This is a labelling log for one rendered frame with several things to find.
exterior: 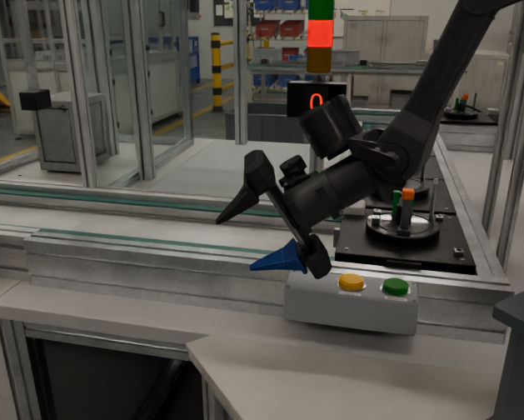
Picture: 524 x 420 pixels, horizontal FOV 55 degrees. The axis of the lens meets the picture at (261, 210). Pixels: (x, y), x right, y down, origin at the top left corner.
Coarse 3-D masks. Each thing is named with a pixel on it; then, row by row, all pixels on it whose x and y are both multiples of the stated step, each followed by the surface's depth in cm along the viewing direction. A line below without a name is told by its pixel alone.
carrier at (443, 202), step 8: (424, 168) 122; (424, 176) 122; (408, 184) 121; (416, 184) 121; (424, 184) 121; (432, 184) 127; (440, 184) 127; (376, 192) 119; (392, 192) 116; (416, 192) 116; (424, 192) 117; (440, 192) 121; (448, 192) 121; (368, 200) 116; (376, 200) 116; (392, 200) 116; (416, 200) 116; (424, 200) 116; (440, 200) 116; (448, 200) 116; (368, 208) 113; (384, 208) 112; (416, 208) 111; (424, 208) 111; (440, 208) 111; (448, 208) 111
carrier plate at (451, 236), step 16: (352, 224) 103; (448, 224) 103; (352, 240) 96; (368, 240) 96; (448, 240) 96; (464, 240) 96; (336, 256) 91; (352, 256) 90; (368, 256) 90; (384, 256) 89; (400, 256) 89; (416, 256) 89; (432, 256) 89; (448, 256) 89; (464, 256) 89; (464, 272) 87
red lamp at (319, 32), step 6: (312, 24) 98; (318, 24) 98; (324, 24) 98; (330, 24) 98; (312, 30) 99; (318, 30) 98; (324, 30) 98; (330, 30) 99; (312, 36) 99; (318, 36) 99; (324, 36) 99; (330, 36) 99; (312, 42) 100; (318, 42) 99; (324, 42) 99; (330, 42) 100
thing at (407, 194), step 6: (402, 192) 90; (408, 192) 90; (402, 198) 90; (408, 198) 90; (402, 204) 92; (408, 204) 91; (402, 210) 92; (408, 210) 91; (402, 216) 92; (408, 216) 92; (402, 222) 92; (408, 222) 92; (402, 228) 93
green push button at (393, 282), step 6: (384, 282) 80; (390, 282) 80; (396, 282) 80; (402, 282) 80; (384, 288) 80; (390, 288) 79; (396, 288) 78; (402, 288) 78; (408, 288) 79; (396, 294) 78; (402, 294) 78
